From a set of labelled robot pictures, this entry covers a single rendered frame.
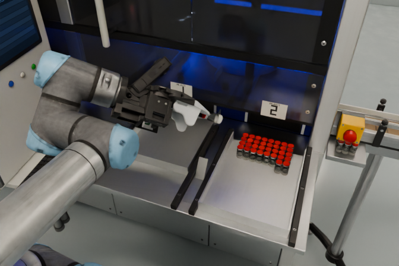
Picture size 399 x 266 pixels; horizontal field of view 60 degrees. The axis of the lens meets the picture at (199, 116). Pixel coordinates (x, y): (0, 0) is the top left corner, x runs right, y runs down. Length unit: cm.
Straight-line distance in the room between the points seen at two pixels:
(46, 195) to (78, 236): 162
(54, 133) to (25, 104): 68
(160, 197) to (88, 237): 111
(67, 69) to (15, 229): 31
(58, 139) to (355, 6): 78
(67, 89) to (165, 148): 60
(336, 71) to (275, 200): 42
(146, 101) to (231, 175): 50
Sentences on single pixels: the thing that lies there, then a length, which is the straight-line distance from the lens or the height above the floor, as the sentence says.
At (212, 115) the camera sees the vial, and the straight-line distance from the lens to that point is 80.
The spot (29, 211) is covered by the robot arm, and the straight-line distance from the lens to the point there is 53.
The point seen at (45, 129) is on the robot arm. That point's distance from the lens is 69.
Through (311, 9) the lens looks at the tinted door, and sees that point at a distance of 104.
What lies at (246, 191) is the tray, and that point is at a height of 88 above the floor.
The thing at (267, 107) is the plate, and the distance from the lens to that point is 119.
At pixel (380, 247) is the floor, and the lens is 224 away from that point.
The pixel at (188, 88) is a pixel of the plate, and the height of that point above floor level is 104.
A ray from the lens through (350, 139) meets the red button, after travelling 118.
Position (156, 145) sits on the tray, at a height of 88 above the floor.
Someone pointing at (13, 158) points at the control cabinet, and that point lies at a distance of 136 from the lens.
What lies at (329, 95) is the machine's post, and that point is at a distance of 113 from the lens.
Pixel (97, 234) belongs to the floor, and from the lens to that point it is 213.
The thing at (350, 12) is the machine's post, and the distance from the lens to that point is 102.
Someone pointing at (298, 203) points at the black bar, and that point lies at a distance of 107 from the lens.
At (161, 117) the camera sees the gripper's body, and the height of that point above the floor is 127.
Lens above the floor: 170
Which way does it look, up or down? 37 degrees down
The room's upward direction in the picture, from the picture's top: straight up
